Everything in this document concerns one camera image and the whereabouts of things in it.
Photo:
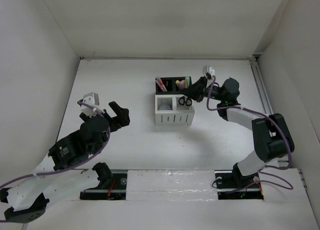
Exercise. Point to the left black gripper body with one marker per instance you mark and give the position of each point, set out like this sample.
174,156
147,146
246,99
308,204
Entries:
115,126

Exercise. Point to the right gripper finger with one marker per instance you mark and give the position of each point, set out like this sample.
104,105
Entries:
195,94
200,84

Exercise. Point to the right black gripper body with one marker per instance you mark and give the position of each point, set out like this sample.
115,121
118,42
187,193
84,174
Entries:
216,93

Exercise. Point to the green highlighter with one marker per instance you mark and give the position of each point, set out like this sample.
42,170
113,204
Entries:
187,82

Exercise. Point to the black handled scissors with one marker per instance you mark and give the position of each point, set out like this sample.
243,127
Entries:
185,101

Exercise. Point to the pink highlighter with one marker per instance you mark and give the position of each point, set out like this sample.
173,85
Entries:
182,84

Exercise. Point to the yellow highlighter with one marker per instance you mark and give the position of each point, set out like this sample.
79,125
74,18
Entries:
177,85

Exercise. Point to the clear jar of clips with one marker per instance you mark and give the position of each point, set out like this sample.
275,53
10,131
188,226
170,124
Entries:
165,108

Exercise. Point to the orange pen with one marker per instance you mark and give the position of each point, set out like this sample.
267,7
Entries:
160,80

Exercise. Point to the pink red pen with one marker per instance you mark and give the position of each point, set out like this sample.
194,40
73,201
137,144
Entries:
162,88

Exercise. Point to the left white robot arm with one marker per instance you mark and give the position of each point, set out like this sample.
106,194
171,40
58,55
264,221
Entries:
30,195

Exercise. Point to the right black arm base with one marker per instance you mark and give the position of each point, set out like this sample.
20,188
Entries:
231,187

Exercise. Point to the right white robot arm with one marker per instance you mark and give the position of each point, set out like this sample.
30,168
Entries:
271,136

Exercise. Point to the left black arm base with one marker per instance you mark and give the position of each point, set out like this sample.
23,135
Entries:
112,184

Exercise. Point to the black two-slot pen holder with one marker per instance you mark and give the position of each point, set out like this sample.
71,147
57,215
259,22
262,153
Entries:
170,84

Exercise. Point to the white two-slot pen holder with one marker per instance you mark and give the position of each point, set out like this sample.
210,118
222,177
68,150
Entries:
179,115

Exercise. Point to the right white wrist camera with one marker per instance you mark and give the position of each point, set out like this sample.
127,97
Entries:
208,72

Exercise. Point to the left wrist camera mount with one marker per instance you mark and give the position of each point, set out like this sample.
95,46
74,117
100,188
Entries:
89,104

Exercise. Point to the aluminium rail right side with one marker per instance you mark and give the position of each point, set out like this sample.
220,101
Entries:
264,98

